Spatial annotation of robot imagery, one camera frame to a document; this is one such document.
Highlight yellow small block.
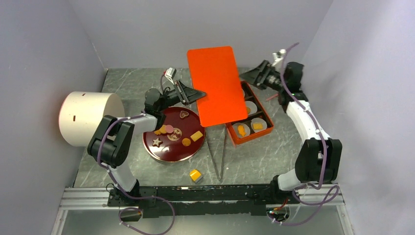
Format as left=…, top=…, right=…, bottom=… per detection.
left=189, top=169, right=203, bottom=183

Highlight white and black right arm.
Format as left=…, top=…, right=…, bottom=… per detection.
left=239, top=60, right=343, bottom=203

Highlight white paper liner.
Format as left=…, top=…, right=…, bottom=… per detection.
left=245, top=100, right=258, bottom=115
left=232, top=122, right=251, bottom=139
left=251, top=117, right=268, bottom=133

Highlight brown scalloped cookie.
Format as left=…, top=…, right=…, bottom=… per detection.
left=154, top=128, right=167, bottom=136

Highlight orange compartment box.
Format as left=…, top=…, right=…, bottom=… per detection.
left=226, top=81, right=274, bottom=147

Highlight fish shaped orange cookie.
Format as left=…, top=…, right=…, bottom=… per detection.
left=237, top=125, right=246, bottom=138

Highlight white cylinder container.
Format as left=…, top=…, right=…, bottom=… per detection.
left=58, top=92, right=125, bottom=147

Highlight metal tongs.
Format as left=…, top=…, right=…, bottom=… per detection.
left=206, top=125, right=228, bottom=183

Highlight dark red round plate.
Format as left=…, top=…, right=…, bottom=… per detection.
left=143, top=107, right=206, bottom=163

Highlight pink round cookie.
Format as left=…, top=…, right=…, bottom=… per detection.
left=165, top=125, right=174, bottom=134

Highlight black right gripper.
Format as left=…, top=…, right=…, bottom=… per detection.
left=239, top=60, right=287, bottom=92

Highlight orange box lid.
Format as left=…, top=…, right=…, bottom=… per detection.
left=186, top=46, right=248, bottom=127

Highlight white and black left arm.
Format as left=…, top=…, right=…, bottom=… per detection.
left=87, top=80, right=207, bottom=206

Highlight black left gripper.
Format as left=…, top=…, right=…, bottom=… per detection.
left=158, top=79, right=206, bottom=112

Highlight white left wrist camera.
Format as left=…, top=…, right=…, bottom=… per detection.
left=164, top=67, right=177, bottom=80

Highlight heart shaped chocolate cookie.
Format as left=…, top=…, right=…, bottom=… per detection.
left=180, top=111, right=189, bottom=119

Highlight star shaped iced cookie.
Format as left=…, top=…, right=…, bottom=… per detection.
left=152, top=138, right=163, bottom=147

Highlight round orange cookie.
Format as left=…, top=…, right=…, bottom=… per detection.
left=182, top=138, right=191, bottom=146

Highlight rectangular butter biscuit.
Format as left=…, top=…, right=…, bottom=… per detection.
left=190, top=131, right=204, bottom=142

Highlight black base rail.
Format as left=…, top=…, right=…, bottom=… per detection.
left=107, top=181, right=298, bottom=218

